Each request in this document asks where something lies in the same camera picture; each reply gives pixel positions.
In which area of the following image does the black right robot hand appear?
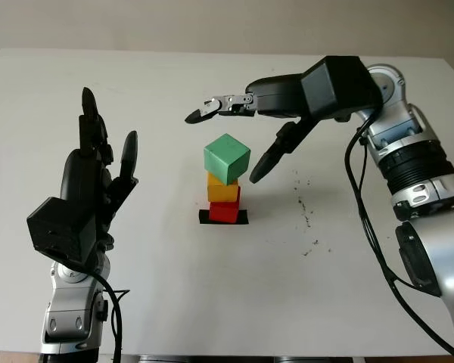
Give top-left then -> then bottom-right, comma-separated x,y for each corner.
184,73 -> 315,185

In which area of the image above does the black tape strip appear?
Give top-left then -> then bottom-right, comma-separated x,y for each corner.
197,208 -> 250,227

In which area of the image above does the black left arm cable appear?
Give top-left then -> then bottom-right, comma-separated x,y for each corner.
81,260 -> 132,363

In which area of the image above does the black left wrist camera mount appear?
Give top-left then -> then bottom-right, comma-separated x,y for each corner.
26,196 -> 99,265

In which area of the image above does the yellow cube block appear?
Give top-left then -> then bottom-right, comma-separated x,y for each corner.
207,172 -> 242,203

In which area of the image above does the red cube block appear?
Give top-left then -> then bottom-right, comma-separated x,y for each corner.
208,200 -> 240,224

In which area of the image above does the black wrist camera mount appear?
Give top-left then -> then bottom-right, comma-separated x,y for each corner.
300,55 -> 383,122
26,196 -> 99,265

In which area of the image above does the green cube block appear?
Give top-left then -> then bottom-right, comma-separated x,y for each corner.
203,132 -> 251,186

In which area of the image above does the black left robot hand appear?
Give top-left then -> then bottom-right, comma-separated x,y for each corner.
62,86 -> 140,249

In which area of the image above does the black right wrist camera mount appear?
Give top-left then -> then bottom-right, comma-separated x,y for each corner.
300,55 -> 383,122

